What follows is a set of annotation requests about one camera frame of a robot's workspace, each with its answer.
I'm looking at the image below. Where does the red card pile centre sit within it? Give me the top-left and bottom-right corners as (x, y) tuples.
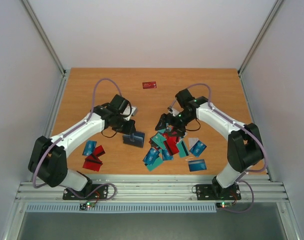
(167, 134), (181, 144)

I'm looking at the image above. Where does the white card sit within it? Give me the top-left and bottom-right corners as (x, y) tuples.
(188, 137), (199, 149)

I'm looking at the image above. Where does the red card left upper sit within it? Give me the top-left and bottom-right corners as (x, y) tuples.
(85, 145), (105, 161)

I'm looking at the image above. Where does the teal card pile left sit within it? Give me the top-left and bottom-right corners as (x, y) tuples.
(151, 132), (166, 150)

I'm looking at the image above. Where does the dark blue card holder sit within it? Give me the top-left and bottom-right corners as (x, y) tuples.
(122, 131), (145, 148)

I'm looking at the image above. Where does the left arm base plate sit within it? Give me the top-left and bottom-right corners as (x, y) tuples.
(62, 184), (109, 201)

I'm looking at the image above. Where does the blue VIP card left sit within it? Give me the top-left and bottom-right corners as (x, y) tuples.
(82, 140), (97, 156)

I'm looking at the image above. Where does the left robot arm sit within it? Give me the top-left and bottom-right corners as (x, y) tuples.
(28, 94), (137, 199)

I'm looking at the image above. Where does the blue VIP card pile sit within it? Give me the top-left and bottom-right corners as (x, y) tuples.
(143, 147), (160, 166)

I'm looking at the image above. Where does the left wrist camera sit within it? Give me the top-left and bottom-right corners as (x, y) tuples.
(123, 105), (137, 121)

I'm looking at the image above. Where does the teal card black stripe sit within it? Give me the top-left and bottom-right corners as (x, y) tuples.
(176, 140), (189, 158)

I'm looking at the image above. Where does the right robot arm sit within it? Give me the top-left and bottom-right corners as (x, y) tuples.
(155, 89), (267, 200)

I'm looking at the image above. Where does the teal card front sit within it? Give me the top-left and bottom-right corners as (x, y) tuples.
(146, 157), (163, 172)

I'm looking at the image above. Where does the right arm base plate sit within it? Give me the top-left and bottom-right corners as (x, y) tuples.
(195, 184), (242, 201)

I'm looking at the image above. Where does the blue VIP card right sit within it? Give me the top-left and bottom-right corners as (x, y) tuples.
(189, 140), (207, 157)

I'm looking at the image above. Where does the grey cable duct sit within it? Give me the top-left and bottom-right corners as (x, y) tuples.
(25, 202), (217, 214)

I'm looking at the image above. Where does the blue card front right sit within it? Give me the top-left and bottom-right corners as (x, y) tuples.
(188, 159), (207, 172)

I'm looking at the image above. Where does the lone red card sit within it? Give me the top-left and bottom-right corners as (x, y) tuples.
(142, 81), (157, 89)

